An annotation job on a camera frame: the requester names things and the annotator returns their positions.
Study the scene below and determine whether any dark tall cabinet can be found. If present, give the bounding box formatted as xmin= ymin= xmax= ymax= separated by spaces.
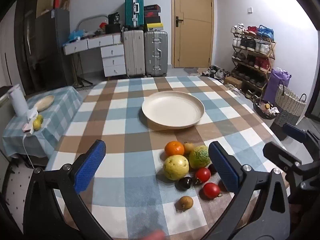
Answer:
xmin=14 ymin=0 xmax=40 ymax=95

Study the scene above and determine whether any cream round plate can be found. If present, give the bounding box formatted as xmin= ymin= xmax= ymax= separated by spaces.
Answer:
xmin=141 ymin=91 xmax=205 ymax=130

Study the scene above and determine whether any mottled green round fruit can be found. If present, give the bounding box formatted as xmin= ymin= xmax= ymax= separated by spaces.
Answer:
xmin=188 ymin=145 xmax=210 ymax=169

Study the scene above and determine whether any white perforated panel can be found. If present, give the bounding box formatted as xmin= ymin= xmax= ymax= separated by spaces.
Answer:
xmin=5 ymin=167 xmax=33 ymax=215

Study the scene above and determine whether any white cable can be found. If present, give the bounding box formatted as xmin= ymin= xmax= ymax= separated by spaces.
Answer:
xmin=22 ymin=134 xmax=35 ymax=169

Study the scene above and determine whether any grey arched lamp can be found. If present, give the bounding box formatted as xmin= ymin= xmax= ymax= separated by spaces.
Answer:
xmin=76 ymin=14 xmax=108 ymax=30

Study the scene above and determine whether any round brown longan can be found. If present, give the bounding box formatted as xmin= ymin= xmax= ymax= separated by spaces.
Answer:
xmin=175 ymin=195 xmax=194 ymax=212

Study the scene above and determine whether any black basket with bottles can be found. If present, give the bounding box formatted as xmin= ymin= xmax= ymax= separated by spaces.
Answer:
xmin=253 ymin=97 xmax=280 ymax=120

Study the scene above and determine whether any wooden shoe rack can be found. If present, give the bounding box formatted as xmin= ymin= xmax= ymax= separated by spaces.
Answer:
xmin=230 ymin=30 xmax=277 ymax=98

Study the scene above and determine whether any scattered pile of shoes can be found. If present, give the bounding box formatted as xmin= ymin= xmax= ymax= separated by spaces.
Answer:
xmin=200 ymin=65 xmax=232 ymax=79

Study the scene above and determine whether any side table with checked cloth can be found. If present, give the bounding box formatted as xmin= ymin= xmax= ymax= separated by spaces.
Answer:
xmin=2 ymin=86 xmax=83 ymax=158

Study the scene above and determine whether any beige suitcase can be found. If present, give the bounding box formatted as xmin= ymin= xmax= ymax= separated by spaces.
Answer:
xmin=123 ymin=29 xmax=146 ymax=78

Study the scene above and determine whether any woven basket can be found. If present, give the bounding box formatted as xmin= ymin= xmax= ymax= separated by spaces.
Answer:
xmin=274 ymin=84 xmax=307 ymax=127

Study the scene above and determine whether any white kettle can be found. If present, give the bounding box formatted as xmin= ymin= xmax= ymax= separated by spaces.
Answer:
xmin=7 ymin=85 xmax=29 ymax=117

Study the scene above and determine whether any red tomato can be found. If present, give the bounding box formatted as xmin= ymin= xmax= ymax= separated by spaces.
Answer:
xmin=202 ymin=182 xmax=222 ymax=200
xmin=195 ymin=167 xmax=212 ymax=183

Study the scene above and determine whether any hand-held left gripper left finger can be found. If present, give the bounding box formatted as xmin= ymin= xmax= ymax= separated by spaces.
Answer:
xmin=24 ymin=139 xmax=110 ymax=240

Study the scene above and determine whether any purple bag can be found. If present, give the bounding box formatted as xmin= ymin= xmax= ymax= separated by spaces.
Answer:
xmin=264 ymin=67 xmax=292 ymax=103

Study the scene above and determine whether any wooden round plate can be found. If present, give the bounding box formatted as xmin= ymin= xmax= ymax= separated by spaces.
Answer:
xmin=34 ymin=95 xmax=55 ymax=112

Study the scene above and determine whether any shoe rack with shoes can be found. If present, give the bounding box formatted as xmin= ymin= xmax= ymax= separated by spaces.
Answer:
xmin=230 ymin=23 xmax=275 ymax=85

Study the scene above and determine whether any black printed bag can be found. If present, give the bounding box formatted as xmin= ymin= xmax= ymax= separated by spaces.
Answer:
xmin=108 ymin=12 xmax=122 ymax=25

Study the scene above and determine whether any wooden door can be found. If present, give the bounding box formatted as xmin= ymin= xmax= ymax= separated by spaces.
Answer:
xmin=171 ymin=0 xmax=215 ymax=68

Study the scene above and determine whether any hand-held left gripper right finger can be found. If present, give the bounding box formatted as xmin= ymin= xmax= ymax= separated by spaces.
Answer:
xmin=200 ymin=141 xmax=292 ymax=240

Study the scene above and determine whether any yellow-green guava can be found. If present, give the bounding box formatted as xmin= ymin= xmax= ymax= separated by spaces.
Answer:
xmin=162 ymin=154 xmax=190 ymax=181

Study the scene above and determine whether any silver suitcase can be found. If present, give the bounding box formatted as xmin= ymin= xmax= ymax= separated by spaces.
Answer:
xmin=144 ymin=30 xmax=168 ymax=77

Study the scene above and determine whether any dark grey fridge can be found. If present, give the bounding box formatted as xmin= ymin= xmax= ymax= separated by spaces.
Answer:
xmin=35 ymin=8 xmax=75 ymax=88

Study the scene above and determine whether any small grey floor rug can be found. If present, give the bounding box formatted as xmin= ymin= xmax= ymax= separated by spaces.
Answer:
xmin=184 ymin=67 xmax=208 ymax=75

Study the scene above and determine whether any orange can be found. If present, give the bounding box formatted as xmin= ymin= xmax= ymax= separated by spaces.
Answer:
xmin=164 ymin=141 xmax=185 ymax=157

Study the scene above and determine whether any dark purple plum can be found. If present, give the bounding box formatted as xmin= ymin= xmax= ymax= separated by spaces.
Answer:
xmin=175 ymin=177 xmax=193 ymax=191

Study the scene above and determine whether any teal suitcase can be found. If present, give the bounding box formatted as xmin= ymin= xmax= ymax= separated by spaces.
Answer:
xmin=125 ymin=0 xmax=145 ymax=28

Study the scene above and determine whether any white desk with drawers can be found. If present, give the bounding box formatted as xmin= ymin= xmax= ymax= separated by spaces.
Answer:
xmin=63 ymin=34 xmax=127 ymax=78

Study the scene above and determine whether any blue plastic bag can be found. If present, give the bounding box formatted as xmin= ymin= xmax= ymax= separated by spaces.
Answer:
xmin=68 ymin=29 xmax=88 ymax=42

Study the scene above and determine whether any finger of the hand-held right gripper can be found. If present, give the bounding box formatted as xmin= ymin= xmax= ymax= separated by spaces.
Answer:
xmin=262 ymin=142 xmax=320 ymax=198
xmin=282 ymin=123 xmax=320 ymax=155

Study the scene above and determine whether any white charger block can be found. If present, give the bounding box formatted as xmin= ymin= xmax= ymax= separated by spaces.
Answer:
xmin=25 ymin=107 xmax=38 ymax=123

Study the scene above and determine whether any small cardboard box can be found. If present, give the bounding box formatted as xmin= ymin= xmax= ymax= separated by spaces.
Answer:
xmin=224 ymin=76 xmax=243 ymax=90

